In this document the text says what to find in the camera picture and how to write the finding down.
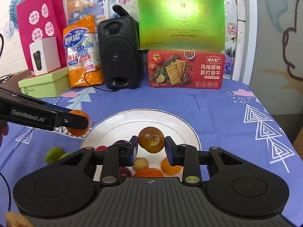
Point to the green fruit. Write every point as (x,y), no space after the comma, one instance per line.
(65,155)
(53,154)

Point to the dark red plum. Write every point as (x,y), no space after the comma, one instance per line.
(124,173)
(121,142)

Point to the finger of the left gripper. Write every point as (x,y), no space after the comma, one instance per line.
(75,119)

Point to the dark red plum front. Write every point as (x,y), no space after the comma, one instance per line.
(124,173)

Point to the light green shoe box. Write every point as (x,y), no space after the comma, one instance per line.
(51,84)

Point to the large orange mandarin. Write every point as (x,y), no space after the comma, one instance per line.
(149,173)

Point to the blue paper fan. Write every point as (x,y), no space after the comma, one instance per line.
(12,24)

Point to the green gift box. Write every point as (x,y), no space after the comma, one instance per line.
(182,25)

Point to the brown red plum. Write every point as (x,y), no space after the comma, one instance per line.
(151,139)

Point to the red cracker box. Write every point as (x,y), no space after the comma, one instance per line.
(185,69)

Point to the person left hand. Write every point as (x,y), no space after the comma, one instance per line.
(4,130)

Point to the black speaker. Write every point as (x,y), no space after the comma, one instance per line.
(119,50)

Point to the white cup box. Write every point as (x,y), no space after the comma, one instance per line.
(44,55)

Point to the pink paper bag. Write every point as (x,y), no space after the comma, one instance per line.
(38,19)

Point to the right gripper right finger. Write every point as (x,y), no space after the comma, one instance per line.
(186,156)

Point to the small yellow orange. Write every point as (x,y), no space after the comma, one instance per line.
(169,170)

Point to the brown cardboard box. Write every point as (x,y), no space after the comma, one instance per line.
(13,83)

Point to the tan longan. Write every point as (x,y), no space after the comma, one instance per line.
(141,163)

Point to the blue printed tablecloth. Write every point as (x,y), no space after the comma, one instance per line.
(231,118)

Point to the orange paper cup pack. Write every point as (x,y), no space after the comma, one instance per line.
(83,59)

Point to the red cherry tomato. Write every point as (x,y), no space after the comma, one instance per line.
(101,148)

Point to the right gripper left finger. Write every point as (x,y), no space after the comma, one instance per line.
(117,155)

